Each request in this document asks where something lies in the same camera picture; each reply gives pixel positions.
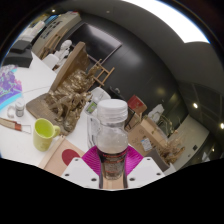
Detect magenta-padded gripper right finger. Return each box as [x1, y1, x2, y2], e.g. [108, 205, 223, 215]
[123, 145, 166, 189]

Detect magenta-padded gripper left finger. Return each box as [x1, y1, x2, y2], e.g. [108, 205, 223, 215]
[60, 145, 101, 189]

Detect clear bottle with white cap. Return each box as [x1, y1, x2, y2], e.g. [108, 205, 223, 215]
[95, 98, 130, 182]

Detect flat round red coaster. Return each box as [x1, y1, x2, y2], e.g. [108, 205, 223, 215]
[61, 148, 82, 167]

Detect dried plant in dark pot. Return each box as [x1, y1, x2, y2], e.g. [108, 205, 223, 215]
[146, 131, 186, 173]

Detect light wooden drawing board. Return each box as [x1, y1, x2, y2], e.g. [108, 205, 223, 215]
[38, 136, 125, 191]

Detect cardboard box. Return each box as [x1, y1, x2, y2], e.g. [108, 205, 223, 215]
[128, 116, 168, 158]

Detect yellow-green mug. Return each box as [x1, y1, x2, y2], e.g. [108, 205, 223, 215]
[32, 117, 62, 153]

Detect white spray bottle green label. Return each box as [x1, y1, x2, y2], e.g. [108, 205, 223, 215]
[84, 92, 105, 116]

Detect red box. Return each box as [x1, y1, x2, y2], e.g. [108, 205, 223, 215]
[127, 94, 148, 116]

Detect golden relief sculpture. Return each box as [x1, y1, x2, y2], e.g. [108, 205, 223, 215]
[25, 41, 101, 136]

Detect white chair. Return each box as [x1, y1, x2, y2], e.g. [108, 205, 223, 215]
[89, 86, 112, 101]
[41, 53, 59, 70]

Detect recessed ceiling lights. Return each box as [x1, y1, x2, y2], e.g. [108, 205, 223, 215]
[191, 101, 224, 131]

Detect small jar with white lid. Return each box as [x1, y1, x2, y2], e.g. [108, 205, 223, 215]
[14, 98, 26, 118]

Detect wooden easel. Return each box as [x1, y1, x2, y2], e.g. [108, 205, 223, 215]
[41, 28, 69, 60]
[88, 58, 116, 88]

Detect colourful painting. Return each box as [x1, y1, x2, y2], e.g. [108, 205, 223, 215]
[0, 64, 24, 111]

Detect white plaster bust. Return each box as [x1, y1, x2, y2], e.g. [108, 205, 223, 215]
[54, 39, 74, 61]

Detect black flat case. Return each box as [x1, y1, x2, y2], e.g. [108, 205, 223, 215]
[2, 49, 34, 69]
[10, 39, 33, 54]

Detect beige cabinet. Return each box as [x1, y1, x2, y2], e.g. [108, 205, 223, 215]
[31, 11, 83, 58]

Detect long ceiling light strip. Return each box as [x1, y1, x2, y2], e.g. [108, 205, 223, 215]
[121, 0, 211, 44]

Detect wooden handled wire tool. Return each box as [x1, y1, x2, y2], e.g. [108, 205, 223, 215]
[0, 116, 33, 135]

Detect dark wall screen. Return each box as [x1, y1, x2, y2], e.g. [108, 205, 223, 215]
[63, 22, 123, 64]

